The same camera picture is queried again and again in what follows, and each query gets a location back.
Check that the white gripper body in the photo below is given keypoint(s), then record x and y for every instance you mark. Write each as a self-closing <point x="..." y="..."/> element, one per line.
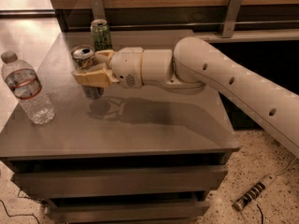
<point x="126" y="66"/>

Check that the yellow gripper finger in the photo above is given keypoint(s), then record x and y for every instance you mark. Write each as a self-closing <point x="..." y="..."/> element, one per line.
<point x="99" y="76"/>
<point x="104" y="56"/>

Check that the silver redbull can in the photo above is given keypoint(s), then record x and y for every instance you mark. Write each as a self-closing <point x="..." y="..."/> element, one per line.
<point x="83" y="59"/>

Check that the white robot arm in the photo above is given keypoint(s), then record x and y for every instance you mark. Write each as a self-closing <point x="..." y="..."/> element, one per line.
<point x="187" y="68"/>

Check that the green soda can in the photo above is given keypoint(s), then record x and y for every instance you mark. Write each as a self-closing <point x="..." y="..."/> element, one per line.
<point x="101" y="35"/>

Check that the clear plastic water bottle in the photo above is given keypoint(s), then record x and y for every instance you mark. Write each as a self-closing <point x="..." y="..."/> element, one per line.
<point x="24" y="83"/>

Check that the grey drawer cabinet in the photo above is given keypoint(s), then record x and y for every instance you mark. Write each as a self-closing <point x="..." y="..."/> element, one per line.
<point x="124" y="129"/>

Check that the upper grey drawer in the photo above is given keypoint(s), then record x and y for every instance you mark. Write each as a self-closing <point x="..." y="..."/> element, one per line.
<point x="120" y="181"/>

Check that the grey drawer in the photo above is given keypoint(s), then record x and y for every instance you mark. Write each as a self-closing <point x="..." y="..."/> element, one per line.
<point x="120" y="181"/>
<point x="128" y="212"/>

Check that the lower grey drawer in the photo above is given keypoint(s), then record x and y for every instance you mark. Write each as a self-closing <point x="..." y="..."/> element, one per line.
<point x="128" y="212"/>

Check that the white power strip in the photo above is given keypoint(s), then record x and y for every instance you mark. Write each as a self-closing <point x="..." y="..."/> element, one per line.
<point x="254" y="192"/>

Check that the left metal bracket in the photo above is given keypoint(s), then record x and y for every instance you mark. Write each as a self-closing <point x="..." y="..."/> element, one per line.
<point x="98" y="9"/>

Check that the metal bracket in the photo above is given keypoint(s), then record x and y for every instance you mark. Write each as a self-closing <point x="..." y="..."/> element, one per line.
<point x="98" y="9"/>
<point x="228" y="25"/>

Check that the right metal bracket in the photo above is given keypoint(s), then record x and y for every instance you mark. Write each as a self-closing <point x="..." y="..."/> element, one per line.
<point x="228" y="25"/>

